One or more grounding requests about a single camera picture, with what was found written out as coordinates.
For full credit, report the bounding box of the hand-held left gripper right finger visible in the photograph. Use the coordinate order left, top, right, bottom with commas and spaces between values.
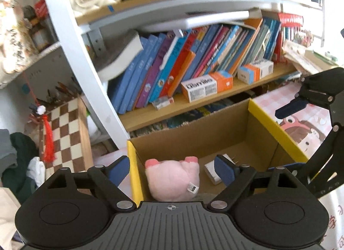
207, 154, 307, 210

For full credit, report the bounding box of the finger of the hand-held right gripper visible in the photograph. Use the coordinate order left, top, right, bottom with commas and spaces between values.
269, 123, 344, 199
275, 67, 344, 122

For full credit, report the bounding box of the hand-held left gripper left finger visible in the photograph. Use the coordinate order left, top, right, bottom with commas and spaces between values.
37, 155, 136, 212

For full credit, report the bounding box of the white charger plug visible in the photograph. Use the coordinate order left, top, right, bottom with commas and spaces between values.
204, 154, 238, 185

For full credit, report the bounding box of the yellow cardboard box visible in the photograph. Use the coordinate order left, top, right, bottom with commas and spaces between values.
126, 98, 309, 205

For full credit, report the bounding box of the pink plush pig toy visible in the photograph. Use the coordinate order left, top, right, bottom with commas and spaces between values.
144, 156, 201, 202

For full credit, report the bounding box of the stack of papers and books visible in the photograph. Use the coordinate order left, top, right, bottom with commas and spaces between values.
282, 40, 339, 76

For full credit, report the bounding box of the orange and white carton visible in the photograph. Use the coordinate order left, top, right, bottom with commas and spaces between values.
237, 60, 275, 83
181, 70, 234, 103

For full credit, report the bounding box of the wooden chessboard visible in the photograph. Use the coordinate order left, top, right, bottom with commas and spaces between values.
29, 97, 94, 175

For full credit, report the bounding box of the colourful flower ornament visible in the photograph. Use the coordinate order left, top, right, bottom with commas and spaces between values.
293, 28, 314, 41

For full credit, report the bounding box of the red tassel ornament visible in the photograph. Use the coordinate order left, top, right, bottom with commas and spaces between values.
28, 105, 57, 163

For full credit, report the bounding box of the small red white box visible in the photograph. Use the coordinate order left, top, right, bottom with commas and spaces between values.
152, 96, 175, 110

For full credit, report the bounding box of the red dictionary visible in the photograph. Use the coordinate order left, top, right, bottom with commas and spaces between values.
278, 12, 304, 28

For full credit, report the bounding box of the pile of clothes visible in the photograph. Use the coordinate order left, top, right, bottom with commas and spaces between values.
0, 129, 46, 242

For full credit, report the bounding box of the white metal bookshelf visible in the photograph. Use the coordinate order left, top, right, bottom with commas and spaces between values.
38, 0, 326, 143

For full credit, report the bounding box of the row of colourful books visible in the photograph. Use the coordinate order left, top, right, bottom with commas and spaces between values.
107, 16, 283, 114

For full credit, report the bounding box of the thick grey book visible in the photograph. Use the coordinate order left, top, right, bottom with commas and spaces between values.
97, 29, 144, 81

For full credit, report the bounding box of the white side shelf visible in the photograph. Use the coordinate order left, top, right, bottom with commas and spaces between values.
0, 42, 81, 111

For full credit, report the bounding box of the white lamp bar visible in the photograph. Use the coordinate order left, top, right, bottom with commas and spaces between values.
134, 8, 262, 34

